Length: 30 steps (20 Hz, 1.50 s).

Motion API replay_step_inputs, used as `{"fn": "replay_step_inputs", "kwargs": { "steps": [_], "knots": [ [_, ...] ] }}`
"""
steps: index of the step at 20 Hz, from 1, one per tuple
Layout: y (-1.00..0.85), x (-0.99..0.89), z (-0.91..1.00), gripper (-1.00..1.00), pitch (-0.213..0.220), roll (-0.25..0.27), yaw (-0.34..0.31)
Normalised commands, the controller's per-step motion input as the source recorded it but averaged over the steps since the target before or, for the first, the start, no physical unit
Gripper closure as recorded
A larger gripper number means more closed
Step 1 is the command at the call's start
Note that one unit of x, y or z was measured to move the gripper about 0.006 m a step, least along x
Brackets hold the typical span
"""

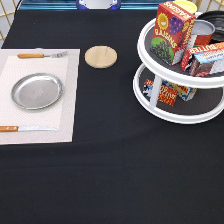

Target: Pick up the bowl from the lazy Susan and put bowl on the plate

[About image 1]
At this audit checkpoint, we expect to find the green yellow cylindrical canister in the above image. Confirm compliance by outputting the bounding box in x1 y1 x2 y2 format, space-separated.
174 0 197 14

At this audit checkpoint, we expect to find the yellow blue box lower tier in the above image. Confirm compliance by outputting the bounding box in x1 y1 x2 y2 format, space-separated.
163 80 197 102

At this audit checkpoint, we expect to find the colourful small box lower tier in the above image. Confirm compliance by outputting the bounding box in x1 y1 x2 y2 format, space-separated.
142 78 179 107

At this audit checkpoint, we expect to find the black tablecloth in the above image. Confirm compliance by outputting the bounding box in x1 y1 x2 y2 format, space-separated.
0 10 224 224

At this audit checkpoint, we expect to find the round silver metal plate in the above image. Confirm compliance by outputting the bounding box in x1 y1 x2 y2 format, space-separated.
11 73 63 110

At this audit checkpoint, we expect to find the wooden-handled knife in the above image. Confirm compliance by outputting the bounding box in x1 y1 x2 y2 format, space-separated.
0 126 57 132

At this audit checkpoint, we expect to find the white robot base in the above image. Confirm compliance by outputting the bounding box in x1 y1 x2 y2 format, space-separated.
76 0 121 9

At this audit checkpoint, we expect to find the round wooden coaster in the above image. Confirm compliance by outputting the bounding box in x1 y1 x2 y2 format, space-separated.
85 46 117 69

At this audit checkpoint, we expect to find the red raisins box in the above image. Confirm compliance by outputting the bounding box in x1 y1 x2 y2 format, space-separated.
150 1 196 66

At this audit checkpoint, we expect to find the wooden-handled fork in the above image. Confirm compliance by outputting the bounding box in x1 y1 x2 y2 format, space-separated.
17 51 68 59

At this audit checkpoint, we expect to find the beige woven placemat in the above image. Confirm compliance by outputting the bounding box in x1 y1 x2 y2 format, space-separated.
0 49 80 145

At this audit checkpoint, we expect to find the brown chocolate pudding box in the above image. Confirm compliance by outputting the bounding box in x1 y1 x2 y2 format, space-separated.
189 49 224 77

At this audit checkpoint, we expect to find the black bowl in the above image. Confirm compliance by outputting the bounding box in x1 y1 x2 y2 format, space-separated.
197 11 224 43

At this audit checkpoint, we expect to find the red tin can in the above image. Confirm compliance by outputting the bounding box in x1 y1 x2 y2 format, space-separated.
187 20 215 48

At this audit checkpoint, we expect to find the red butter box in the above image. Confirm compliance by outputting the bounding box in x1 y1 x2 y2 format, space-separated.
180 42 224 71

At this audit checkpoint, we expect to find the white two-tier lazy Susan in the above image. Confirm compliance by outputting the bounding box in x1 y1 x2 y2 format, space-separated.
133 18 224 124

